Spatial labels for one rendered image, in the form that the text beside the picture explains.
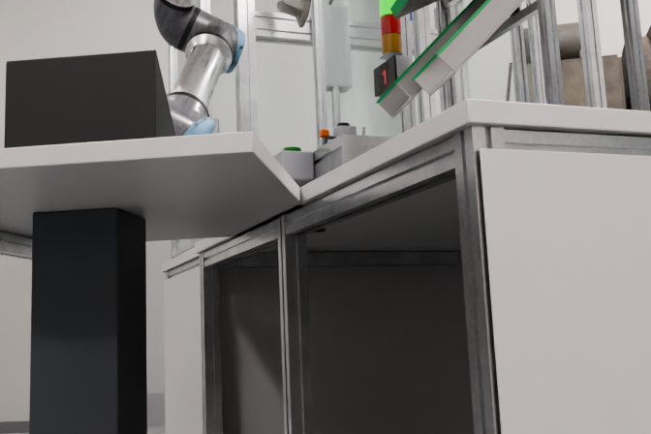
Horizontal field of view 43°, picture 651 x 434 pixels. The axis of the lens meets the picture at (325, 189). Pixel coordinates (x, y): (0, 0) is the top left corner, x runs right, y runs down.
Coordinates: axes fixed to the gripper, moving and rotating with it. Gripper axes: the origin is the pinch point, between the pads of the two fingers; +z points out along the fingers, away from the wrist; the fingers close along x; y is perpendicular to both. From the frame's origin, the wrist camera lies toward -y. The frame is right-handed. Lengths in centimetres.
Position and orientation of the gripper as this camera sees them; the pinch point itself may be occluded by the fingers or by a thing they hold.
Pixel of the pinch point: (304, 21)
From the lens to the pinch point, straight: 175.6
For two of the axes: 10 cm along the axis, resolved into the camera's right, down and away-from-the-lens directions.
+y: -9.3, -0.2, -3.6
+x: 3.6, -1.8, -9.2
